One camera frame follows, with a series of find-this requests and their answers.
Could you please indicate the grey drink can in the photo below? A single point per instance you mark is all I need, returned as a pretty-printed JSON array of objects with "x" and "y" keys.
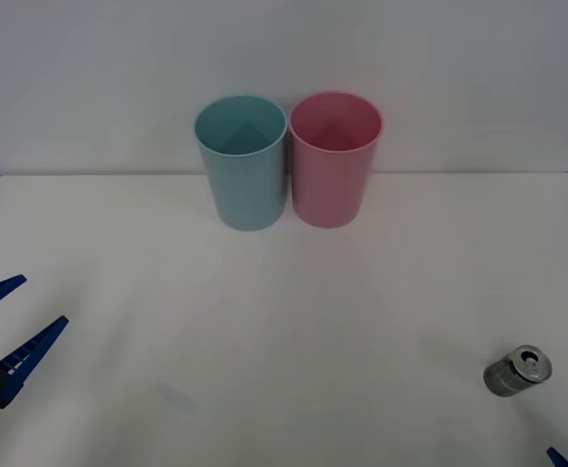
[{"x": 507, "y": 379}]

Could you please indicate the pale blue plastic bin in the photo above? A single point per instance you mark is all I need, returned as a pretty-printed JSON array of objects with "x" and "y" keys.
[{"x": 247, "y": 190}]

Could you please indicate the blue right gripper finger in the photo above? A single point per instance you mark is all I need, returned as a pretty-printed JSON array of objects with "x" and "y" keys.
[{"x": 561, "y": 461}]

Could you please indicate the pink plastic bin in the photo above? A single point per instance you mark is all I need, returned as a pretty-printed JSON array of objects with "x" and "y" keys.
[{"x": 330, "y": 190}]

